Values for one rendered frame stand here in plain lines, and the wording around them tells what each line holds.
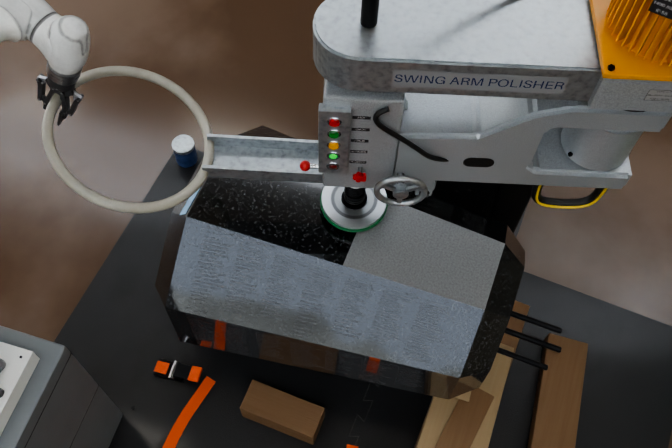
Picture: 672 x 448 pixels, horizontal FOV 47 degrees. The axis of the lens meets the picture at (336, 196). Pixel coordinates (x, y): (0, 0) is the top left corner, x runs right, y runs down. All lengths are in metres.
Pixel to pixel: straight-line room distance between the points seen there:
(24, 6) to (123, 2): 2.24
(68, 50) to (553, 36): 1.19
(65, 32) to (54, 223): 1.69
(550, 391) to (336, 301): 1.07
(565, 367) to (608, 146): 1.32
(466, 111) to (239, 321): 1.06
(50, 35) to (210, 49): 2.03
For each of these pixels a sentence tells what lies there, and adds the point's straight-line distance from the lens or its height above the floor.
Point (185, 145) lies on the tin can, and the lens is 3.53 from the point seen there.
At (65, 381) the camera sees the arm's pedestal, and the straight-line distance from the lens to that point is 2.57.
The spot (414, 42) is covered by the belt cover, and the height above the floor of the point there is 1.70.
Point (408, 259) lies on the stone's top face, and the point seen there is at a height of 0.83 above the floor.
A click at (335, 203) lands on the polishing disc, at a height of 0.88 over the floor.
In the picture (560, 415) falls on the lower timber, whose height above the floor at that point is 0.09.
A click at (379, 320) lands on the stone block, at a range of 2.47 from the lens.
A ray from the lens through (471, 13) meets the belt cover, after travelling 1.87.
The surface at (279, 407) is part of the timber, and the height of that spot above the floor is 0.14.
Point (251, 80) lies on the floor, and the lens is 3.90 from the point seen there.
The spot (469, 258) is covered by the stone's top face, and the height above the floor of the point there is 0.83.
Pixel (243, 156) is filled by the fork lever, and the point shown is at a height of 1.08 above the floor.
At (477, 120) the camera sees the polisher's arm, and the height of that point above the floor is 1.41.
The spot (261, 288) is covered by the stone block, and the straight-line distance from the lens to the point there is 2.53.
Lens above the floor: 3.03
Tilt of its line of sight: 60 degrees down
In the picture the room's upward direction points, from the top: 2 degrees clockwise
